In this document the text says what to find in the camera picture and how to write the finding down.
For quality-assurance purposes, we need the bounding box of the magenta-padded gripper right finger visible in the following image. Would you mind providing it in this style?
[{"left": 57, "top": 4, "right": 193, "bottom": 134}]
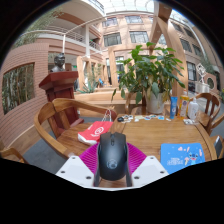
[{"left": 125, "top": 143, "right": 170, "bottom": 188}]

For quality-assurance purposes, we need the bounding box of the yellow liquid bottle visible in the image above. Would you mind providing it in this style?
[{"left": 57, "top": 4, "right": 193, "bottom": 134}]
[{"left": 178, "top": 89, "right": 190, "bottom": 118}]

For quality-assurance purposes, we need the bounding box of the flat black box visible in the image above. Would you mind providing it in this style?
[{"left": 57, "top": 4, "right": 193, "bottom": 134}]
[{"left": 213, "top": 134, "right": 224, "bottom": 158}]

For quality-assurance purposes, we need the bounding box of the white pump bottle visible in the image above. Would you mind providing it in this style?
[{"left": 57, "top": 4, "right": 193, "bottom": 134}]
[{"left": 187, "top": 97, "right": 200, "bottom": 121}]

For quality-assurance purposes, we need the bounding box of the green plant in white pot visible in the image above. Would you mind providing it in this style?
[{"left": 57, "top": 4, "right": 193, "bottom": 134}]
[{"left": 111, "top": 41, "right": 186, "bottom": 115}]

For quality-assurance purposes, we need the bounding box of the blue squeeze tube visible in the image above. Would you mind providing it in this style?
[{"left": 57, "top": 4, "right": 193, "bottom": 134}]
[{"left": 169, "top": 96, "right": 179, "bottom": 120}]

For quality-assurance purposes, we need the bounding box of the dark bust statue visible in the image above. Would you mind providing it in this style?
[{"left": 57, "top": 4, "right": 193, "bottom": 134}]
[{"left": 50, "top": 52, "right": 67, "bottom": 73}]

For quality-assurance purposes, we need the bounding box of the blue cartoon-print mouse pad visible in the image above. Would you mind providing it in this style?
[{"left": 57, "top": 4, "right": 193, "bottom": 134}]
[{"left": 160, "top": 142, "right": 207, "bottom": 175}]

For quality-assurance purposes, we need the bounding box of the dark red wooden pedestal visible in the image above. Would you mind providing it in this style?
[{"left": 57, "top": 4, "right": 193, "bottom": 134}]
[{"left": 38, "top": 70, "right": 79, "bottom": 136}]

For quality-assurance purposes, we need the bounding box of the white geometric sculpture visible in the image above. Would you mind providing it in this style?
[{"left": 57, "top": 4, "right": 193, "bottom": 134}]
[{"left": 194, "top": 63, "right": 211, "bottom": 94}]

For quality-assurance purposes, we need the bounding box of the clear plastic packet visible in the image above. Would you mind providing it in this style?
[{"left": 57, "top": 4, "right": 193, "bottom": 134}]
[{"left": 182, "top": 118, "right": 198, "bottom": 126}]

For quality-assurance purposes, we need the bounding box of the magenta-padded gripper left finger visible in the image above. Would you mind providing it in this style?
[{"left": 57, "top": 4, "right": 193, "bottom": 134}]
[{"left": 55, "top": 143, "right": 102, "bottom": 188}]

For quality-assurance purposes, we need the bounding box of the black computer mouse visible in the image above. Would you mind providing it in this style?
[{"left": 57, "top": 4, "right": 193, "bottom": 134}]
[{"left": 96, "top": 131, "right": 129, "bottom": 182}]

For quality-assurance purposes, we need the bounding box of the red and white bag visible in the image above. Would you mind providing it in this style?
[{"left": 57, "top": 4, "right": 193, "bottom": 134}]
[{"left": 77, "top": 109, "right": 114, "bottom": 147}]

